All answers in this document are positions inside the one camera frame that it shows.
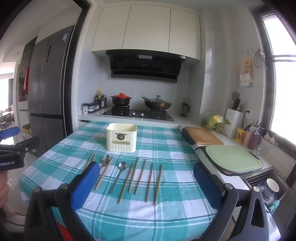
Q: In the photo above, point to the pink cup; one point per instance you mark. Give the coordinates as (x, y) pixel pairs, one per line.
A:
(248, 139)

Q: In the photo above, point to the white knife block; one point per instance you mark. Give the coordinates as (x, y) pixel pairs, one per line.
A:
(232, 122)

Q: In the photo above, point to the yellow-capped oil bottle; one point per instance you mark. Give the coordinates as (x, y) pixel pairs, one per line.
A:
(99, 94)

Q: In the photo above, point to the dark sauce bottle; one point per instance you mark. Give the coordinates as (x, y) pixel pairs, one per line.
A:
(102, 103)
(105, 99)

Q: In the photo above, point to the glass spice jar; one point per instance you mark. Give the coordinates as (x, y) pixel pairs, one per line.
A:
(90, 107)
(96, 106)

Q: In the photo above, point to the teal dishcloth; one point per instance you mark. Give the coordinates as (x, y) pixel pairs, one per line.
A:
(272, 205)

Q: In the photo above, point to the cardboard box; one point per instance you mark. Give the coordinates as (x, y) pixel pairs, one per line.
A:
(26, 129)

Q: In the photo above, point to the person's left hand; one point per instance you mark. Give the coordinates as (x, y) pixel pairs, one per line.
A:
(3, 190)

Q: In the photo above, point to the grey refrigerator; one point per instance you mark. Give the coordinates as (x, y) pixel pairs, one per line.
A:
(50, 92)

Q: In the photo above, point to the purple soap dispenser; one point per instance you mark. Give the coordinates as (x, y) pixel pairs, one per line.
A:
(255, 139)

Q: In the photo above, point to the wok with glass lid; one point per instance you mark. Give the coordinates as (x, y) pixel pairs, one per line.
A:
(157, 103)

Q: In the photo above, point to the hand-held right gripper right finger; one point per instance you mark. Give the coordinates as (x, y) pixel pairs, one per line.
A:
(205, 185)

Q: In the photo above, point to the hanging printed bag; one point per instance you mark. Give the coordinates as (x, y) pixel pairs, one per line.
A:
(247, 69)

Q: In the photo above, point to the wooden dining furniture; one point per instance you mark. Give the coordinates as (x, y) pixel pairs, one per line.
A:
(5, 115)

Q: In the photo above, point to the glass french press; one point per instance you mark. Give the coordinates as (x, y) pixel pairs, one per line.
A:
(184, 109)

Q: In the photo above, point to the white wall cabinets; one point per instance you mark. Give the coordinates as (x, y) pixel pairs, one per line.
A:
(148, 27)

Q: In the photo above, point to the window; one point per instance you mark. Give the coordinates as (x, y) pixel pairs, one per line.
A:
(284, 92)

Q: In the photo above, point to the white blue-rimmed bowl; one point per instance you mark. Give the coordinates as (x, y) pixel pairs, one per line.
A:
(274, 185)

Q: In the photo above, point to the green cutting board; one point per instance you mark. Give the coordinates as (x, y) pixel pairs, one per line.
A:
(233, 160)

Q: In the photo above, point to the black door frame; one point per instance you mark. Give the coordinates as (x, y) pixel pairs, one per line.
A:
(79, 30)

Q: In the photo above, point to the yellow snack packet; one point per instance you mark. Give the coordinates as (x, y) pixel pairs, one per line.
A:
(240, 135)

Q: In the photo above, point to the blue patterned dish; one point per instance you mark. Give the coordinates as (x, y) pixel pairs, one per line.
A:
(263, 192)

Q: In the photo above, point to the steel sink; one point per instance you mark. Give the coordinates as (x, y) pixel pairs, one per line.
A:
(248, 178)

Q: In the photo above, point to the wooden cutting board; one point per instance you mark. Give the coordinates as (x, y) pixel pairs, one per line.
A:
(203, 135)

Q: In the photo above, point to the yellow green cloth bundle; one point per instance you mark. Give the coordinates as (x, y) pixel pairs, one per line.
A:
(214, 119)

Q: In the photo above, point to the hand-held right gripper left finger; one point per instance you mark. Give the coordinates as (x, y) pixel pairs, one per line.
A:
(87, 183)

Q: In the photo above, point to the black gas stove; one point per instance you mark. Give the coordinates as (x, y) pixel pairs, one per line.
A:
(138, 114)

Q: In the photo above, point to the steel spoon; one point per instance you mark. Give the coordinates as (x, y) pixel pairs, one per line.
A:
(122, 166)
(105, 160)

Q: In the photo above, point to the black range hood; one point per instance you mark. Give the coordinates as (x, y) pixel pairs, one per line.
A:
(143, 67)

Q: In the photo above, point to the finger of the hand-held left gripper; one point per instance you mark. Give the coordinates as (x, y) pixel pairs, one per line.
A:
(10, 133)
(27, 144)

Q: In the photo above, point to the garlic bulbs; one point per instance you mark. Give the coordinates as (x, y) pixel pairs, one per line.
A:
(270, 138)

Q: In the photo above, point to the red plastic object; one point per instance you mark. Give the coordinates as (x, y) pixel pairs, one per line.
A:
(66, 231)

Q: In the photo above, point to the teal checked tablecloth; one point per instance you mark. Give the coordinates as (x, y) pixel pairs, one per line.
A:
(138, 215)

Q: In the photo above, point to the black pot red lid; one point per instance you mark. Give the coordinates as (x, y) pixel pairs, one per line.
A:
(120, 98)

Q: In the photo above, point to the cream utensil holder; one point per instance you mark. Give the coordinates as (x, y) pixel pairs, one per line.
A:
(121, 139)

